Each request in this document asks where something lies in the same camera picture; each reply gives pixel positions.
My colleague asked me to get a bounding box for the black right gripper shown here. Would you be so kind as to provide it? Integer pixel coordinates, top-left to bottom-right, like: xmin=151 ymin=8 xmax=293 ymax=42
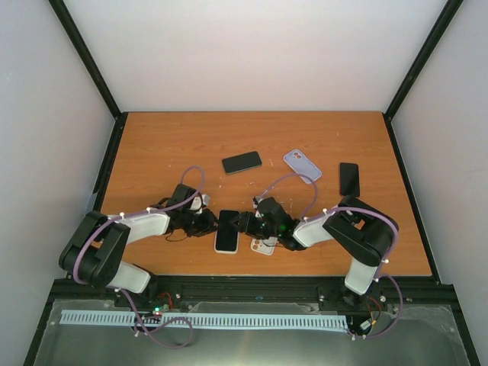
xmin=228 ymin=211 xmax=280 ymax=240

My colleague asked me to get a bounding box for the white-edged black phone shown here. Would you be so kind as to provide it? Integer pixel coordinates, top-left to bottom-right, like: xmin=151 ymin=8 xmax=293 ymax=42
xmin=215 ymin=209 xmax=240 ymax=253

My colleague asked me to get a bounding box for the cream phone case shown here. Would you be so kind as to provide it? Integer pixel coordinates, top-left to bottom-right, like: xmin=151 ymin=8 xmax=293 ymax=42
xmin=213 ymin=208 xmax=241 ymax=255
xmin=250 ymin=237 xmax=277 ymax=255

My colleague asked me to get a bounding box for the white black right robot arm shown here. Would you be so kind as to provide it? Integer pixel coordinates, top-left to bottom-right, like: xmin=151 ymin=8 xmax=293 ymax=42
xmin=228 ymin=196 xmax=399 ymax=296

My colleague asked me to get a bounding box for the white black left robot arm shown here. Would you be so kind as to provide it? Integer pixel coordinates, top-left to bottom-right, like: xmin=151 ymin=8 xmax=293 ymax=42
xmin=59 ymin=183 xmax=219 ymax=307

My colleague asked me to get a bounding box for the green-edged black phone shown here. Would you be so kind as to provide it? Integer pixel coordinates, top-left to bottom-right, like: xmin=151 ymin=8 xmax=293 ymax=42
xmin=222 ymin=151 xmax=262 ymax=175

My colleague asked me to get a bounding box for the lavender phone case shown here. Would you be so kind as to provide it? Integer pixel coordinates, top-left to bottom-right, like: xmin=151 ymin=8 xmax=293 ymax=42
xmin=283 ymin=149 xmax=323 ymax=185

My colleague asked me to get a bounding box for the red-edged black phone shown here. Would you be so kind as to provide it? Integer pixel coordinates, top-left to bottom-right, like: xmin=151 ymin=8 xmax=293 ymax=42
xmin=339 ymin=162 xmax=360 ymax=197

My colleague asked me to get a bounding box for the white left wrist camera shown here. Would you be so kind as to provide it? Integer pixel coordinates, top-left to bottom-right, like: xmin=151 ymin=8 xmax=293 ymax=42
xmin=190 ymin=194 xmax=210 ymax=214

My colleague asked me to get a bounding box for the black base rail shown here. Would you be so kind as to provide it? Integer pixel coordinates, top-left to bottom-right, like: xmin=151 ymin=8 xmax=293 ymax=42
xmin=51 ymin=274 xmax=458 ymax=317

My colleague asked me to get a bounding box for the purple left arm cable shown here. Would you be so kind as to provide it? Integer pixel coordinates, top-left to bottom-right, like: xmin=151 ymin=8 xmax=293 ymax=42
xmin=72 ymin=165 xmax=207 ymax=348

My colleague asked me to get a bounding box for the black left frame post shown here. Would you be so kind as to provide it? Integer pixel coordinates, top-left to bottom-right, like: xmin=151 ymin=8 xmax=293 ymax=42
xmin=47 ymin=0 xmax=123 ymax=119

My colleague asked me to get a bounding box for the light blue cable duct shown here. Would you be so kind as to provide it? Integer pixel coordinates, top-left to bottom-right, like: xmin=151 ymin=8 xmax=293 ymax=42
xmin=59 ymin=310 xmax=348 ymax=332

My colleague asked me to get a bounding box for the black corner frame post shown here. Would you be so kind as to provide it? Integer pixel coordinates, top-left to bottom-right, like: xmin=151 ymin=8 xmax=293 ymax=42
xmin=384 ymin=0 xmax=466 ymax=119

